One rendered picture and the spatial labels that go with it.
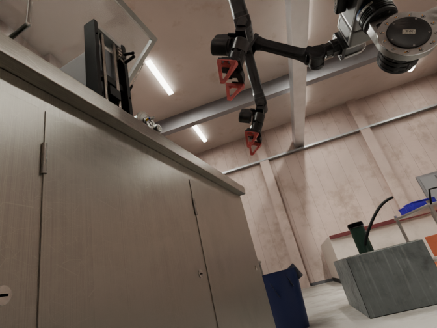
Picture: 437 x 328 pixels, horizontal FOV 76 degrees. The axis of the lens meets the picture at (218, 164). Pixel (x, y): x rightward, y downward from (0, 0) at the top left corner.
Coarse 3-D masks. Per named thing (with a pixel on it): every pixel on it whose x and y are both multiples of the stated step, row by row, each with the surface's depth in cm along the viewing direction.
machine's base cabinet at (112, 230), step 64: (0, 128) 40; (64, 128) 51; (0, 192) 37; (64, 192) 46; (128, 192) 61; (192, 192) 90; (0, 256) 34; (64, 256) 42; (128, 256) 54; (192, 256) 75; (256, 256) 125; (0, 320) 32; (64, 320) 38; (128, 320) 48; (192, 320) 64; (256, 320) 98
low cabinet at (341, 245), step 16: (384, 224) 562; (416, 224) 552; (432, 224) 544; (336, 240) 579; (352, 240) 571; (384, 240) 556; (400, 240) 549; (336, 256) 568; (432, 256) 526; (336, 272) 645
